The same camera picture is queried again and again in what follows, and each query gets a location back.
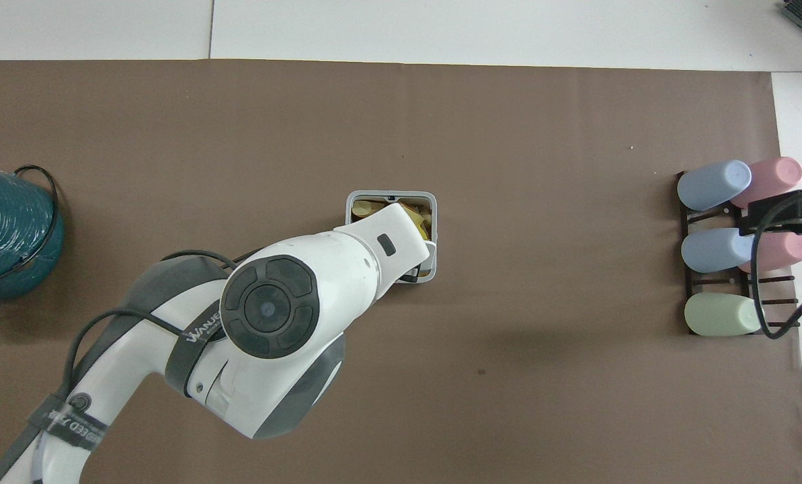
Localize grey trash can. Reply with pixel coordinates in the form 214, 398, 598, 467
345, 190, 438, 286

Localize black cup rack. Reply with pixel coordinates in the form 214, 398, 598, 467
675, 171, 802, 337

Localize pale pink cup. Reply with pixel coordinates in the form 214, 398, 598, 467
730, 157, 802, 210
738, 231, 802, 274

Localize yellow crumpled paper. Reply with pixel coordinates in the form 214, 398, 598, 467
352, 198, 433, 278

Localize teal ribbed container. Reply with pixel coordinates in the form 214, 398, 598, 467
0, 161, 65, 300

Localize pale green cup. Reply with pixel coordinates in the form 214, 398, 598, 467
684, 292, 764, 337

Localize pale blue cup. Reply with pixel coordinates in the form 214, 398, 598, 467
681, 227, 755, 274
677, 159, 753, 212

